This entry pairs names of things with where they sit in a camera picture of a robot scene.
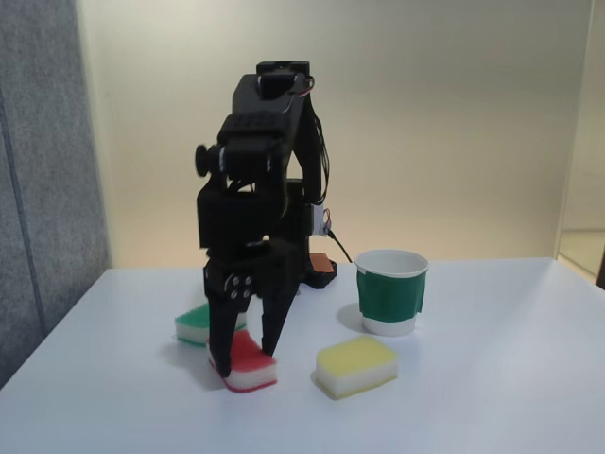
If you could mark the green and white sponge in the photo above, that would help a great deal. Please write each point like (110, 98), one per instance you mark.
(191, 324)

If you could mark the white controller board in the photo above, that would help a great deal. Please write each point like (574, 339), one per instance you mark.
(317, 220)

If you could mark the white paper cup green sleeve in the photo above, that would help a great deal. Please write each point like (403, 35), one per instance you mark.
(390, 298)

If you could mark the yellow and white sponge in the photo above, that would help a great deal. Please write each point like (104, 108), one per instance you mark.
(357, 364)

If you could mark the red and white sponge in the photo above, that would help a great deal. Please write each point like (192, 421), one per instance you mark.
(253, 366)

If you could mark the grey fabric partition panel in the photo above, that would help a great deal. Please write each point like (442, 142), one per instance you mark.
(42, 165)

